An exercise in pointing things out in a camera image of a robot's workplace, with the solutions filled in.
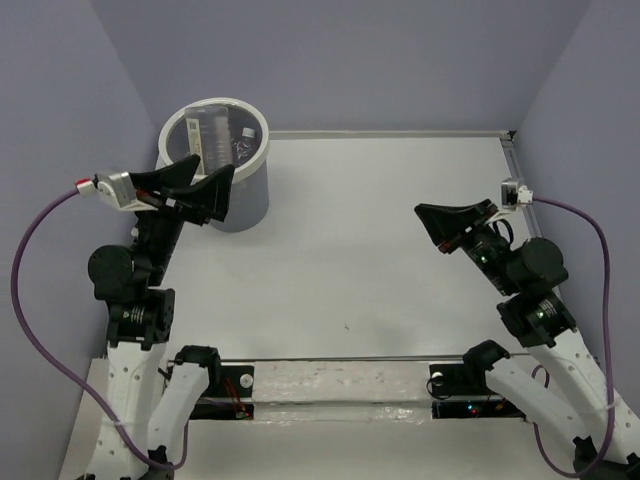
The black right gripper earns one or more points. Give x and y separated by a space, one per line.
445 221

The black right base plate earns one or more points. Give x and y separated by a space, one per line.
457 394

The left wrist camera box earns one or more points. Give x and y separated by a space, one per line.
115 189

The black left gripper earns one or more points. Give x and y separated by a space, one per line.
209 196

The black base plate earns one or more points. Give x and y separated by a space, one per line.
457 394
231 398

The clear bottle cream label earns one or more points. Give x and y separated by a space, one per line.
209 136

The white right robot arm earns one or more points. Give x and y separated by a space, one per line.
569 395

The white round plastic bin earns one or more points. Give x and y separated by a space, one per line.
249 199

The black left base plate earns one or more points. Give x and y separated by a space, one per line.
231 398

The clear crushed bottle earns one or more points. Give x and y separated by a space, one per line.
244 146

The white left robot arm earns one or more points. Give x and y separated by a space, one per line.
138 433

